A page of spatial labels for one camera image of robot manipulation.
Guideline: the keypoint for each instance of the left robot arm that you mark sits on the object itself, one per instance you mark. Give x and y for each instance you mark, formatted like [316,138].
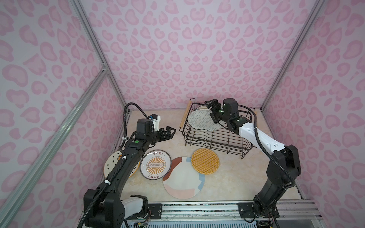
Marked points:
[119,182]

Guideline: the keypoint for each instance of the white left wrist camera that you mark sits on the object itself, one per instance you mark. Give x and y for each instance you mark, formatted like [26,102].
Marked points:
[155,120]

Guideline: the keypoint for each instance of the orange sunburst green-rim plate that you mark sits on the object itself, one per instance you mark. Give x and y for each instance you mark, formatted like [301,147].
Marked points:
[155,165]

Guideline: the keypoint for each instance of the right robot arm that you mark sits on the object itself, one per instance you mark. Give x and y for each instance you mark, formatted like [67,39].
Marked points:
[284,165]

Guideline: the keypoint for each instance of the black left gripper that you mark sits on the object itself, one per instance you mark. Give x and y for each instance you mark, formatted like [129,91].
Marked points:
[168,136]

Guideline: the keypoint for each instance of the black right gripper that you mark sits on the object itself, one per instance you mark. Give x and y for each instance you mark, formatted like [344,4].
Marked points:
[214,101]

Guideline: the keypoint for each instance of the tan woven bamboo tray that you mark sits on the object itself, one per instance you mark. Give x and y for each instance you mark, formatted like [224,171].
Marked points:
[205,161]

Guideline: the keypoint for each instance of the black wire dish rack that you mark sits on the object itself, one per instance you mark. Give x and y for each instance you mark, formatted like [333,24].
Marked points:
[221,140]

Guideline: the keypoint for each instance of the cream and blue plate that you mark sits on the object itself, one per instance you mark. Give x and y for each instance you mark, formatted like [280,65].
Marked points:
[202,107]

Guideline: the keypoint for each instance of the star pattern character plate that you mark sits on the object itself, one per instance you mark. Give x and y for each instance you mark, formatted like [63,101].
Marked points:
[113,160]

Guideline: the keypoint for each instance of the white grid pattern plate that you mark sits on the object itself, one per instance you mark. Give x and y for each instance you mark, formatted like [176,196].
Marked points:
[201,120]

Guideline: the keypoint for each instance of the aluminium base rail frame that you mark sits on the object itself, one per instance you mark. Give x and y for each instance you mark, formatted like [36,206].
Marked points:
[288,213]

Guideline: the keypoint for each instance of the large pastel colour-block plate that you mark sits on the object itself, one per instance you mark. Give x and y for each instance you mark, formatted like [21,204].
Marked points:
[183,181]

